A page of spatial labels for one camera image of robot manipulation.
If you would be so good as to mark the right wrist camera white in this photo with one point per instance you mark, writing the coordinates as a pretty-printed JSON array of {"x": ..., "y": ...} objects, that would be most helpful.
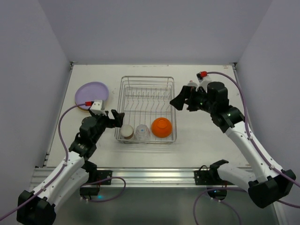
[{"x": 203, "y": 79}]

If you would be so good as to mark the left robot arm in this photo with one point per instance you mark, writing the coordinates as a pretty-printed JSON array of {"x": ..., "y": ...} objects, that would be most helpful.
[{"x": 40, "y": 206}]

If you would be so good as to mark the aluminium mounting rail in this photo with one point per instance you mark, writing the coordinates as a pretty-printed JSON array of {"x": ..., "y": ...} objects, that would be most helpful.
[{"x": 134, "y": 178}]

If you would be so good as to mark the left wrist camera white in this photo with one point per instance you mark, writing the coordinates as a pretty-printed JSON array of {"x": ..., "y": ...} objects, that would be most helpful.
[{"x": 97, "y": 107}]

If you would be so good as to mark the orange bowl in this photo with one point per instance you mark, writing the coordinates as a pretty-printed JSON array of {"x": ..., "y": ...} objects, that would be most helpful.
[{"x": 161, "y": 127}]

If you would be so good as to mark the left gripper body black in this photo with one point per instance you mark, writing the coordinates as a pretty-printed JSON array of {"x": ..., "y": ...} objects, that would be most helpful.
[{"x": 110, "y": 119}]

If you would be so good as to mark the tan plastic plate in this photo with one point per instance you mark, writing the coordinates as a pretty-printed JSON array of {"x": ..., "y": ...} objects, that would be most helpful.
[{"x": 83, "y": 108}]

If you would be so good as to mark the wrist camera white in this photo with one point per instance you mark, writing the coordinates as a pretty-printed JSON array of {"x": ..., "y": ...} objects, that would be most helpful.
[
  {"x": 97, "y": 107},
  {"x": 203, "y": 79}
]

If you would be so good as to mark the metal wire dish rack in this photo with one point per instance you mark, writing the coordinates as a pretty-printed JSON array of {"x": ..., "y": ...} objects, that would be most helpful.
[{"x": 144, "y": 99}]

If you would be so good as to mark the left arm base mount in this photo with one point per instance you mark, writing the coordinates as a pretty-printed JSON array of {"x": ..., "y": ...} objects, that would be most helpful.
[{"x": 94, "y": 175}]

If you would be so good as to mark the white brown cup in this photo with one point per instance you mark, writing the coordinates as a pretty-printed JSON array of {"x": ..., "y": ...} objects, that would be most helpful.
[{"x": 127, "y": 132}]

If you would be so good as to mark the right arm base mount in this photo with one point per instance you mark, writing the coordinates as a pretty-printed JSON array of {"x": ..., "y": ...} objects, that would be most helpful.
[{"x": 208, "y": 176}]

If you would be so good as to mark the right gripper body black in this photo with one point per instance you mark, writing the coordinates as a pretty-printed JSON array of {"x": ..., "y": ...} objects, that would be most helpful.
[{"x": 189, "y": 99}]

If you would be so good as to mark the purple plate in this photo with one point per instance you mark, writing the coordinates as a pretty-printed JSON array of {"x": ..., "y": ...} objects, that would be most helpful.
[{"x": 92, "y": 91}]

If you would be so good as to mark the clear glass cup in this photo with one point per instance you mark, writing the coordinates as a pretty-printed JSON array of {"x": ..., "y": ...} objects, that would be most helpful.
[{"x": 142, "y": 133}]

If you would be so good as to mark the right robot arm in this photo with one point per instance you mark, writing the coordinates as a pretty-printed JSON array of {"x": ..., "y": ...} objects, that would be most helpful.
[{"x": 268, "y": 182}]

